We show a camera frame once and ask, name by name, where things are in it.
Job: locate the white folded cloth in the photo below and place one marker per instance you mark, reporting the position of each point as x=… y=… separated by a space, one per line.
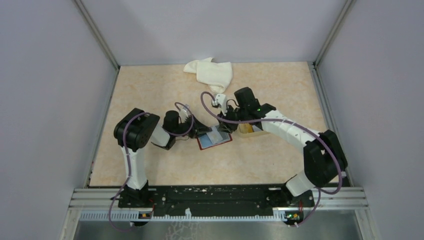
x=217 y=76

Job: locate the white patterned card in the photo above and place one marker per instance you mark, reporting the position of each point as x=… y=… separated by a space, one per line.
x=215 y=136

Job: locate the beige oval tray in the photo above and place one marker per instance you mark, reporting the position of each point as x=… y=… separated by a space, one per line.
x=247 y=130

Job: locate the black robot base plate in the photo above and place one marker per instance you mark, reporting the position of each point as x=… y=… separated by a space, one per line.
x=243 y=200

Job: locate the aluminium frame rail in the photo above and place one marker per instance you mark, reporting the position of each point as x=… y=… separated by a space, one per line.
x=99 y=204

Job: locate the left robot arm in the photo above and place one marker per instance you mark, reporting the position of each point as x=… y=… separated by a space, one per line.
x=137 y=129

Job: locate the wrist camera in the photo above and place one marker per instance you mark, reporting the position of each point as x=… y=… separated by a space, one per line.
x=185 y=112
x=220 y=101

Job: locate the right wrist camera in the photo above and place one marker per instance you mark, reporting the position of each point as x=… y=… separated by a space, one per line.
x=220 y=101

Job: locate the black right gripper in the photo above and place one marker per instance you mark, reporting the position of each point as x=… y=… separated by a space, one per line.
x=228 y=127

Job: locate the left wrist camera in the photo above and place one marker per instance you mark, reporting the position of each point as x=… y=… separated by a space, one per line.
x=185 y=112

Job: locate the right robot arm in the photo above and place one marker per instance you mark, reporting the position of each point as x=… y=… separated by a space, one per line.
x=323 y=156

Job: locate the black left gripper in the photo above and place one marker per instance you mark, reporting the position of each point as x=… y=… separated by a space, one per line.
x=198 y=129

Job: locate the red leather card holder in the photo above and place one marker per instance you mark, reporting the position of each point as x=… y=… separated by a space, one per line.
x=205 y=143

